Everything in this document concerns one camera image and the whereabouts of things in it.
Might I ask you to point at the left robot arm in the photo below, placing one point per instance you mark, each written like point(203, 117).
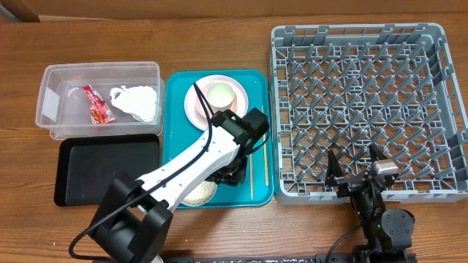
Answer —
point(133, 219)

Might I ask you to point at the red snack wrapper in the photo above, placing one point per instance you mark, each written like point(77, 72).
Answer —
point(99, 110)

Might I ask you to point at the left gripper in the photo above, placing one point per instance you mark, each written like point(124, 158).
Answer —
point(235, 177)

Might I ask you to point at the grey dish rack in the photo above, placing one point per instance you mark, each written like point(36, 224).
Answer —
point(342, 88)

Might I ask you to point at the teal serving tray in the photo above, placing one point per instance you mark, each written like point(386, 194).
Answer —
point(179, 133)

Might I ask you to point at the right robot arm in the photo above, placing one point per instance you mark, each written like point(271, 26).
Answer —
point(388, 232)

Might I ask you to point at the clear plastic bin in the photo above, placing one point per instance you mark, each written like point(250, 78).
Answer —
point(64, 109)

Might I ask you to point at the white napkin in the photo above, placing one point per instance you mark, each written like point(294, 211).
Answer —
point(138, 101)

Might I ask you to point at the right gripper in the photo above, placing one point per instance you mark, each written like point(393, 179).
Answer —
point(333, 177)

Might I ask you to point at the wooden chopstick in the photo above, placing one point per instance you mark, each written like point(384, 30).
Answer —
point(265, 157)
point(251, 179)

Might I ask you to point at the black plastic tray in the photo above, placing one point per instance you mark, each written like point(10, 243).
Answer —
point(88, 165)

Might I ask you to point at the left wooden chopstick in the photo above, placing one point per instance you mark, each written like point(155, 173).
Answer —
point(251, 179)

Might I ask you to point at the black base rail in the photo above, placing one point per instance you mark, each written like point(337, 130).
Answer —
point(318, 258)

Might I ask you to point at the grey bowl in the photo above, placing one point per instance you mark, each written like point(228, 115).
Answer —
point(204, 199)

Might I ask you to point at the white cup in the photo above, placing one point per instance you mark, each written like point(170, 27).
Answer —
point(220, 96)

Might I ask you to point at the right wooden chopstick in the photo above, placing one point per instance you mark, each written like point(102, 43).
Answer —
point(265, 157)

